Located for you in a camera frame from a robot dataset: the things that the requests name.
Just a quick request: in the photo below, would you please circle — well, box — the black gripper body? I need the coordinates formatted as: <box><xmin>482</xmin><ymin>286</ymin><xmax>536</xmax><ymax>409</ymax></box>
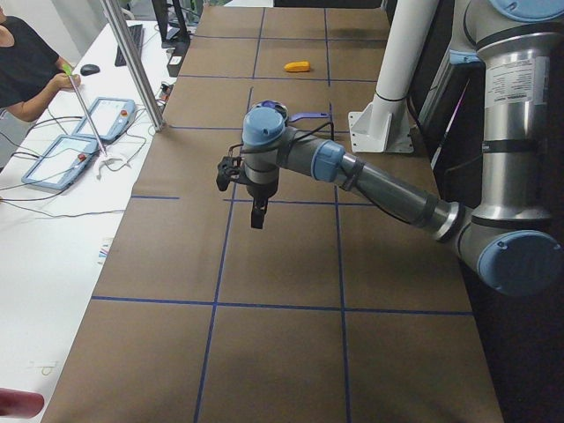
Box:
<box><xmin>247</xmin><ymin>179</ymin><xmax>277</xmax><ymax>210</ymax></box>

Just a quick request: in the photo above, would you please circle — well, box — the yellow toy corn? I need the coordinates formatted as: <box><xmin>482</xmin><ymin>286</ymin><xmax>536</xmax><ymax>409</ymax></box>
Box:
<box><xmin>284</xmin><ymin>61</ymin><xmax>311</xmax><ymax>73</ymax></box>

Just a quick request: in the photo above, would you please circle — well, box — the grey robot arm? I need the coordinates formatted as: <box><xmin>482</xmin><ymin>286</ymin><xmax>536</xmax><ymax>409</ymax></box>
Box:
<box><xmin>234</xmin><ymin>1</ymin><xmax>563</xmax><ymax>296</ymax></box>

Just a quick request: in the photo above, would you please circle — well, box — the dark blue saucepan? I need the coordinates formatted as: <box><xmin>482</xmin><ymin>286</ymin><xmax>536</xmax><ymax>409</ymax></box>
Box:
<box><xmin>252</xmin><ymin>100</ymin><xmax>330</xmax><ymax>125</ymax></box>

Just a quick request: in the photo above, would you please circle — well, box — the white mounting pillar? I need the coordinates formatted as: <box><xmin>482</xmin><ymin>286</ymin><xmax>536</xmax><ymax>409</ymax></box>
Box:
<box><xmin>348</xmin><ymin>0</ymin><xmax>439</xmax><ymax>153</ymax></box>

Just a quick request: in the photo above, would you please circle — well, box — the upper teach pendant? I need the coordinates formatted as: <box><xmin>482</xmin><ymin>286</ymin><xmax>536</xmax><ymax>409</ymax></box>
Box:
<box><xmin>89</xmin><ymin>97</ymin><xmax>137</xmax><ymax>145</ymax></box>

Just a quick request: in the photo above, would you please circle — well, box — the teach pendant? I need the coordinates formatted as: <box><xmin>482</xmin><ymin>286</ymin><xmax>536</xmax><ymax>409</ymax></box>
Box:
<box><xmin>21</xmin><ymin>135</ymin><xmax>98</xmax><ymax>191</ymax></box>
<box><xmin>89</xmin><ymin>97</ymin><xmax>137</xmax><ymax>145</ymax></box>

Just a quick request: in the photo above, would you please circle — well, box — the lower teach pendant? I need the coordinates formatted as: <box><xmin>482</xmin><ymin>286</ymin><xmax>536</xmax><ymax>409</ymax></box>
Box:
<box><xmin>21</xmin><ymin>135</ymin><xmax>98</xmax><ymax>191</ymax></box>

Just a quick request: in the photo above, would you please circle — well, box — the black keyboard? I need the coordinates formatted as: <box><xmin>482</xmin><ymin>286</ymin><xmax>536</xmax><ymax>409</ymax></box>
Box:
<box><xmin>114</xmin><ymin>24</ymin><xmax>145</xmax><ymax>68</ymax></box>

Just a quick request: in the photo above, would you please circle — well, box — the black computer mouse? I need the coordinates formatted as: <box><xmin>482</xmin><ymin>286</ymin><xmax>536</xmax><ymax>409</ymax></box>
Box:
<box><xmin>80</xmin><ymin>63</ymin><xmax>100</xmax><ymax>76</ymax></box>

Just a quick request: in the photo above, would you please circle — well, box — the metal reach stick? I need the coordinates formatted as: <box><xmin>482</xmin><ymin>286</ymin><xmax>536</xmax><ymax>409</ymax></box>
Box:
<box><xmin>62</xmin><ymin>64</ymin><xmax>109</xmax><ymax>160</ymax></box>

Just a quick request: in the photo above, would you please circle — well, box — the person in black shirt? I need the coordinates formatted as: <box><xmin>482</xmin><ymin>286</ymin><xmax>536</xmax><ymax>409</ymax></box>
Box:
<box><xmin>1</xmin><ymin>13</ymin><xmax>81</xmax><ymax>122</ymax></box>

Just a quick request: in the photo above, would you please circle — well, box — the black camera cable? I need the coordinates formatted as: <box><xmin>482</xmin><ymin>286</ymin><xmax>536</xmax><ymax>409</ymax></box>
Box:
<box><xmin>228</xmin><ymin>123</ymin><xmax>336</xmax><ymax>155</ymax></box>

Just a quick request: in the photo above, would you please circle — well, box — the aluminium frame post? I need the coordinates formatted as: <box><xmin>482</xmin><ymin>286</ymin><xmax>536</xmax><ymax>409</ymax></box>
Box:
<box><xmin>100</xmin><ymin>0</ymin><xmax>165</xmax><ymax>132</ymax></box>

